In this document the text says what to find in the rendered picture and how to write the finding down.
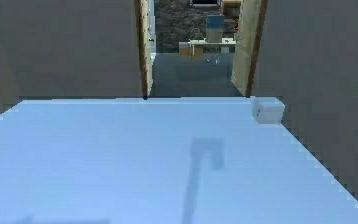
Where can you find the yellow box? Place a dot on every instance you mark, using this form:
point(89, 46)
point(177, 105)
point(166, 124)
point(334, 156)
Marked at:
point(186, 50)

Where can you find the white box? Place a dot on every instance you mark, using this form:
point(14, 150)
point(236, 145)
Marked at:
point(268, 111)

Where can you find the blue and beige chair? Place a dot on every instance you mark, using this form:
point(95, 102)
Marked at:
point(215, 28)

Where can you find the beige room door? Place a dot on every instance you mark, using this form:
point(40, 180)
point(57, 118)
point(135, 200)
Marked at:
point(248, 46)

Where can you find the wooden cupboard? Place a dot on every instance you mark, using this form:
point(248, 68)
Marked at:
point(231, 9)

